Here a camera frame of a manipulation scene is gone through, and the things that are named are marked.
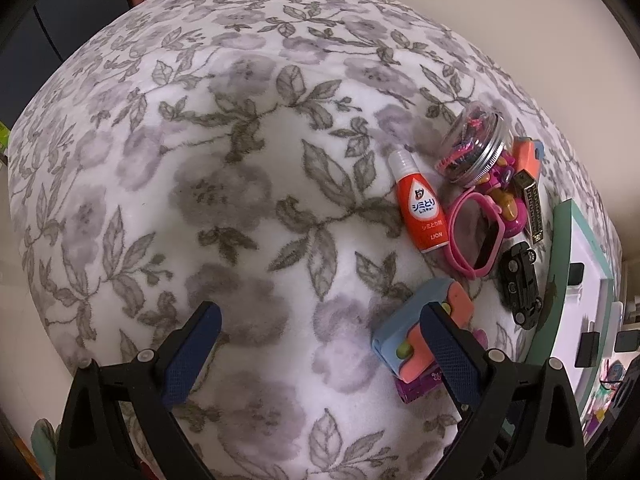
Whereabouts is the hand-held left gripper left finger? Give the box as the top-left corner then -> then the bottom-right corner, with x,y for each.
55,301 -> 223,480

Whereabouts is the small black block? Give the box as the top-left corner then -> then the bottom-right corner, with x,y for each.
575,332 -> 594,368

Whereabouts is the black toy car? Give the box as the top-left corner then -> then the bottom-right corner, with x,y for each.
497,241 -> 544,330

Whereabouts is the floral printed blanket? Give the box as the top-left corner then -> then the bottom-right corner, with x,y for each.
7,0 -> 623,480

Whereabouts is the clear jar of hair ties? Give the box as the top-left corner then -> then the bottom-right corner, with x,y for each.
439,101 -> 516,184

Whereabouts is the pink dog toy figure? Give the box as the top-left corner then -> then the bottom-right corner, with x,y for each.
472,152 -> 528,236

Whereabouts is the teal box with white inside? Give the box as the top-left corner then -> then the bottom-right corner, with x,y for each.
522,199 -> 626,461

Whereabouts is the pink toy wristwatch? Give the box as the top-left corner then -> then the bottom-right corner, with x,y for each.
446,191 -> 506,279

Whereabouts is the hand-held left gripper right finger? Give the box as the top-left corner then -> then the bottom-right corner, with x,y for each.
419,301 -> 587,480

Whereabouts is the orange and blue toy case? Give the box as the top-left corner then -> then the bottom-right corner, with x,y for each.
512,136 -> 546,181
371,279 -> 474,378

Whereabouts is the gold patterned lighter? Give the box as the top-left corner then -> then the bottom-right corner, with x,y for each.
515,170 -> 546,246

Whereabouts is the orange stain remover bottle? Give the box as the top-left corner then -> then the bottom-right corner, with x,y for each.
389,150 -> 448,254

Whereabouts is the purple toy packet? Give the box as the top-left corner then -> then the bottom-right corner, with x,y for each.
392,327 -> 488,406

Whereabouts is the dark cabinet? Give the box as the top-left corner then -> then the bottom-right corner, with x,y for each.
0,0 -> 132,128

